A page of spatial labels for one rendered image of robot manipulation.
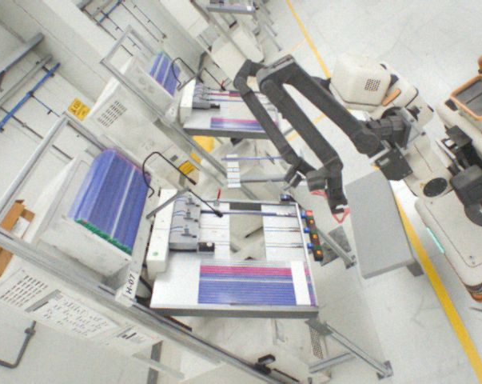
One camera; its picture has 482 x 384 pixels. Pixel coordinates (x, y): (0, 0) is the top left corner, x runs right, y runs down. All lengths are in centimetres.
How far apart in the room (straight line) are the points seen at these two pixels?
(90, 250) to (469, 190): 151
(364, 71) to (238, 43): 489
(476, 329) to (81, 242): 186
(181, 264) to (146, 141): 127
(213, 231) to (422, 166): 101
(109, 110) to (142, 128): 25
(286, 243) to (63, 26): 362
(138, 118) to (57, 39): 228
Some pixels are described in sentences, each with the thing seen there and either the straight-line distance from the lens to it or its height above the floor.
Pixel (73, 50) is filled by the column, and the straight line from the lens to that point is 475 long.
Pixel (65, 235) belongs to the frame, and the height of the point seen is 165.
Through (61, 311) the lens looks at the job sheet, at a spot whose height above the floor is 145.
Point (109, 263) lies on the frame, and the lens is 158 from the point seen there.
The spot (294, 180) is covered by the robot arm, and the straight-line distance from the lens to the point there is 160.
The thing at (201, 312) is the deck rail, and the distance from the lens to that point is 160.
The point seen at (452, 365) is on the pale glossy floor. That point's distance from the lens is 215.
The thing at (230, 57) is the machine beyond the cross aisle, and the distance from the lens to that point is 620.
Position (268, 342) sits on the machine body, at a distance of 188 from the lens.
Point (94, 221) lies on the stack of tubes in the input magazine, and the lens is 154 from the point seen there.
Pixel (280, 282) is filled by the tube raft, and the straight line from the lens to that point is 169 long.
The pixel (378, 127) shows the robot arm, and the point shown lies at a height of 125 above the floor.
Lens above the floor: 200
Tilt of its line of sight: 31 degrees down
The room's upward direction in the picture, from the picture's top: 48 degrees counter-clockwise
